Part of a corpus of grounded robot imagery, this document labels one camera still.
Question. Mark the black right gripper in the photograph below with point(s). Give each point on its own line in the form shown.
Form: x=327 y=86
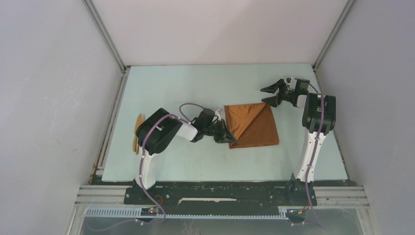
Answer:
x=275 y=101

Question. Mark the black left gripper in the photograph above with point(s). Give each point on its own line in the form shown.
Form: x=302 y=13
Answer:
x=224 y=135

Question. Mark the orange cloth napkin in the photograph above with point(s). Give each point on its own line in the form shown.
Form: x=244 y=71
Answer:
x=253 y=125

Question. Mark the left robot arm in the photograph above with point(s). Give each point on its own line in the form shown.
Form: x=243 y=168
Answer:
x=156 y=133

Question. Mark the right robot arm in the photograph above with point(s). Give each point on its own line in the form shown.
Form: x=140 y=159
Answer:
x=318 y=119

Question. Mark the wooden fork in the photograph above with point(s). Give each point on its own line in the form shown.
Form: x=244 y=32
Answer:
x=140 y=120

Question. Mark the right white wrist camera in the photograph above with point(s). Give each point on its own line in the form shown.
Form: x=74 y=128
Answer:
x=291 y=83

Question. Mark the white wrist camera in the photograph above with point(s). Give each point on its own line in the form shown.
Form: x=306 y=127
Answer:
x=220 y=113
x=291 y=83

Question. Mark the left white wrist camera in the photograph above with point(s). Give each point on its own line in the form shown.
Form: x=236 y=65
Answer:
x=220 y=113

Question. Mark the white cable duct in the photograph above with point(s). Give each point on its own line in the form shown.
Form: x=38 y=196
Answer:
x=147 y=213

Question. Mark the right aluminium frame post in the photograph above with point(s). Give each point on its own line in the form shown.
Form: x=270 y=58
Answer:
x=334 y=32

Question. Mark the aluminium frame post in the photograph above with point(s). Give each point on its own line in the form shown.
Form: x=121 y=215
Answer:
x=334 y=32
x=99 y=24

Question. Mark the left aluminium frame post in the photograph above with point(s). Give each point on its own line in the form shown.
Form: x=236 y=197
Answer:
x=99 y=24

